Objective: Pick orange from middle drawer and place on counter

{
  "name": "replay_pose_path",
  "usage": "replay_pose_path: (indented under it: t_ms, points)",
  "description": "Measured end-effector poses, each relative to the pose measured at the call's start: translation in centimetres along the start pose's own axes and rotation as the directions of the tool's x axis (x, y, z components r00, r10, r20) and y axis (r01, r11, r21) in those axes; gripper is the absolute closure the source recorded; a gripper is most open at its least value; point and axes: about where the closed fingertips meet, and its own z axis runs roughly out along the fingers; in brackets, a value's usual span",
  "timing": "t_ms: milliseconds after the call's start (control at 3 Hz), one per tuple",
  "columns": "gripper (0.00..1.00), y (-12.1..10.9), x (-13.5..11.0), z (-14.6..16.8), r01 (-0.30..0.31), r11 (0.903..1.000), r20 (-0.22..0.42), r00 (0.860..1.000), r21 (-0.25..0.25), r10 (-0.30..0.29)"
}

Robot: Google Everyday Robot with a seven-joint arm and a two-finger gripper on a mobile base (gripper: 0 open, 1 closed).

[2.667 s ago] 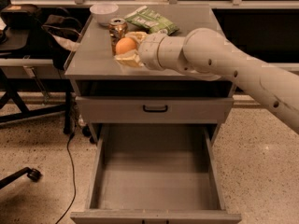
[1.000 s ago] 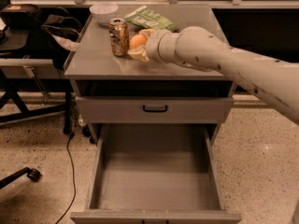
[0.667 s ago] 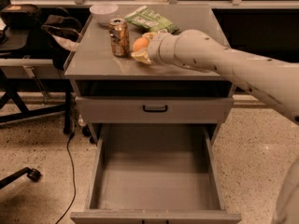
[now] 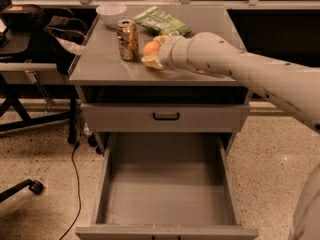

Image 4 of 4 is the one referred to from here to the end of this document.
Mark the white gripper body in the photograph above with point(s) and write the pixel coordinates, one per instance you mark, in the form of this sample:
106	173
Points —
167	54

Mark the orange fruit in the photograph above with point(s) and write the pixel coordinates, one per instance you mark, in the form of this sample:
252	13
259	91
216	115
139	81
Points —
151	47

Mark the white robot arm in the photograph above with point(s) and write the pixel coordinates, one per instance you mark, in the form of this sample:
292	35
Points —
275	163

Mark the grey drawer cabinet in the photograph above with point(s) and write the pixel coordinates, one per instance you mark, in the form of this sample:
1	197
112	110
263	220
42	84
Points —
102	77

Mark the closed grey top drawer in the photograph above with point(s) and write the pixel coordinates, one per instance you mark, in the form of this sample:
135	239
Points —
138	118

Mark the open grey middle drawer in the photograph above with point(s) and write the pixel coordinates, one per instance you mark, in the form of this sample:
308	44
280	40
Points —
161	186

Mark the green chip bag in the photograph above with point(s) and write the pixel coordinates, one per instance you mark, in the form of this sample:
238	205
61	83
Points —
161	22

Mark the gold soda can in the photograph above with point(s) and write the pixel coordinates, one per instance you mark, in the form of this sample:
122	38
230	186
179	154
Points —
128	40

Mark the white bowl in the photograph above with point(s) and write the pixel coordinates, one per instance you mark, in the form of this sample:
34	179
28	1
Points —
110	13

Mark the black pouch on desk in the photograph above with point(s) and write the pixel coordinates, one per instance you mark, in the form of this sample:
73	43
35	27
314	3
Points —
26	17

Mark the black office chair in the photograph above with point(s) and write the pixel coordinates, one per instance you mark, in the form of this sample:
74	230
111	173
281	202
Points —
35	187

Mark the black drawer handle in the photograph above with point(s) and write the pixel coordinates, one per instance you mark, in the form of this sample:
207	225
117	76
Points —
166	116

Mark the dark bag with straps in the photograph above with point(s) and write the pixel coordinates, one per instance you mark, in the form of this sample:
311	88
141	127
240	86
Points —
68	36

